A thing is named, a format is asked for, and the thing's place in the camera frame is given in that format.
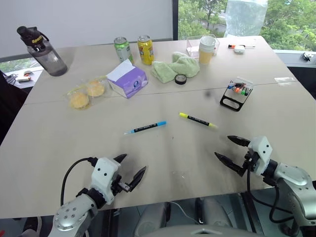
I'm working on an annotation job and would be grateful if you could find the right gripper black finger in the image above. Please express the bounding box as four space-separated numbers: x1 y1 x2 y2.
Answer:
214 152 245 177
227 135 251 148

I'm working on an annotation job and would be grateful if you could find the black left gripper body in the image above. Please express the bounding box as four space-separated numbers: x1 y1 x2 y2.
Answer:
111 172 132 196

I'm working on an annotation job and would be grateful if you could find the blue highlighter pen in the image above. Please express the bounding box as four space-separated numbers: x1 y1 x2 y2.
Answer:
123 120 167 136

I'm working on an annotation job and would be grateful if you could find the clear plastic bag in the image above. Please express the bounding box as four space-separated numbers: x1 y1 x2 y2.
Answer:
224 0 269 38

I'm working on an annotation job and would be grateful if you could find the wrapped yellow pastry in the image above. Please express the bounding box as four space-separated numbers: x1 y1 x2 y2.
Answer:
64 84 91 112
84 77 109 98

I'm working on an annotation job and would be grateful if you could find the black white clip device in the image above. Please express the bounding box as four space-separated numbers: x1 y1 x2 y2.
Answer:
300 51 315 62

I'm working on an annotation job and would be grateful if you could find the yellow drink can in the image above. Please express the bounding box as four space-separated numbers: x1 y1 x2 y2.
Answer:
137 35 155 66

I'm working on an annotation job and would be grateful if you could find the black marker holder box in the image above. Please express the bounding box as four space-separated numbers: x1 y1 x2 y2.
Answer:
219 78 254 113

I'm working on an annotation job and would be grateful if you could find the purple tissue box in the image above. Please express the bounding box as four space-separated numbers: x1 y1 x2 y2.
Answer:
106 59 150 99

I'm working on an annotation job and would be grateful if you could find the light green towel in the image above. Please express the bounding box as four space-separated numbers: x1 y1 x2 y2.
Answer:
150 51 201 84

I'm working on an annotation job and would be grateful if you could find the black tape roll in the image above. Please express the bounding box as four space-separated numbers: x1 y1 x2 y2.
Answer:
174 73 188 86

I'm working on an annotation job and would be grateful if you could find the yellow cup with white lid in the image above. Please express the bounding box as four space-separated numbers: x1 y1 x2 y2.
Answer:
198 36 218 66

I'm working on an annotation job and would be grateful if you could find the dark grey water bottle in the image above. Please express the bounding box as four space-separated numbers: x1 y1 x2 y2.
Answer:
16 25 68 77

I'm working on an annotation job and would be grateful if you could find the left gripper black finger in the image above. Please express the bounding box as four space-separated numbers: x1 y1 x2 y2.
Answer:
127 165 147 192
113 154 128 164

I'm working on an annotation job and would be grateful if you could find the grey robot torso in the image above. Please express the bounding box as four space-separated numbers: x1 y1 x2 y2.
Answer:
158 224 255 237

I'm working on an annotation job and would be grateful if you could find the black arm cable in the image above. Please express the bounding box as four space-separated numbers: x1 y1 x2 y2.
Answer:
246 158 295 223
60 157 96 206

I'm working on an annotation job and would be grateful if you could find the yellow highlighter pen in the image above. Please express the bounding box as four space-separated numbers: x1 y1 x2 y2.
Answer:
179 112 219 129

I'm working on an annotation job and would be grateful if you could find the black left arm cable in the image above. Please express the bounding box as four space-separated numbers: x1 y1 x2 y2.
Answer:
60 157 96 206

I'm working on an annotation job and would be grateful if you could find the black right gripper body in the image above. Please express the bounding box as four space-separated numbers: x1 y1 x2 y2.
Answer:
243 149 260 173

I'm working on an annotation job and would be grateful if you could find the white cable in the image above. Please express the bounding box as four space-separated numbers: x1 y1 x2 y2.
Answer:
168 200 206 225

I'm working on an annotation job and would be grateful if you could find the clear plastic container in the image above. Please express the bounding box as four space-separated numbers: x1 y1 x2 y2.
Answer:
186 35 221 59

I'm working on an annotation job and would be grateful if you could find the green drink can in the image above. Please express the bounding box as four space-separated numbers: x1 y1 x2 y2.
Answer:
113 37 134 64

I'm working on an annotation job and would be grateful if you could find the dark rounded grey shape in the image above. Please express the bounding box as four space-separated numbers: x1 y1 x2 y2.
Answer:
134 201 171 237

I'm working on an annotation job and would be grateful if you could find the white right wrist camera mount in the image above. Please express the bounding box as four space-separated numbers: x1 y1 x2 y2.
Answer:
247 135 273 177

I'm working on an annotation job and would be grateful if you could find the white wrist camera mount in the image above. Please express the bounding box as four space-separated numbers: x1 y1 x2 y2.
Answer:
247 135 273 177
90 158 122 205

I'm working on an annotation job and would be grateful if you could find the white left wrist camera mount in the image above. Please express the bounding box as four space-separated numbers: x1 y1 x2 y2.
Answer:
90 158 122 205

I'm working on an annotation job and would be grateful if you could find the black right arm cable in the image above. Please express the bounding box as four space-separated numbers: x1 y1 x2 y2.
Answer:
246 158 295 223

